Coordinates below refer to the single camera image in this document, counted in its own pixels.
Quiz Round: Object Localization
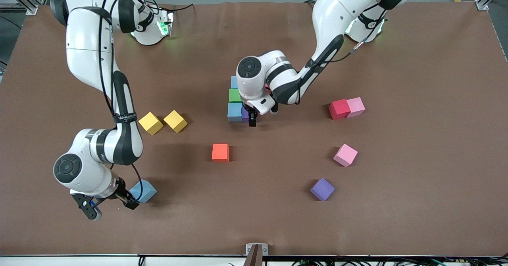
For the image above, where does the metal pole bracket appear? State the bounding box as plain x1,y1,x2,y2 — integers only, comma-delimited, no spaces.
244,243,269,266

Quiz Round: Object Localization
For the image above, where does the pink foam cube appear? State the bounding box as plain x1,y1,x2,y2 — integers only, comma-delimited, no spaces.
346,96,366,118
333,143,359,168

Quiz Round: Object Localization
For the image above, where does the purple foam cube with dent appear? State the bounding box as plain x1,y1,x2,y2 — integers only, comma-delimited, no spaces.
310,177,336,202

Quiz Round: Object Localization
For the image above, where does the black right arm base cable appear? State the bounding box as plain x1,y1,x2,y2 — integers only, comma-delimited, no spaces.
135,0,195,12

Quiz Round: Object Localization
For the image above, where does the orange foam cube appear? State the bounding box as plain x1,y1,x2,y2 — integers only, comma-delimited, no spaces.
212,143,231,163

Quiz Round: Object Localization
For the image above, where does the yellow foam cube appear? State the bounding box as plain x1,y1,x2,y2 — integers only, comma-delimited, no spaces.
163,110,188,134
138,112,164,136

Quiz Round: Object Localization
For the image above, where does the brown table mat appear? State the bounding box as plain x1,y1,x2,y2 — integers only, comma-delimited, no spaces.
0,0,508,257

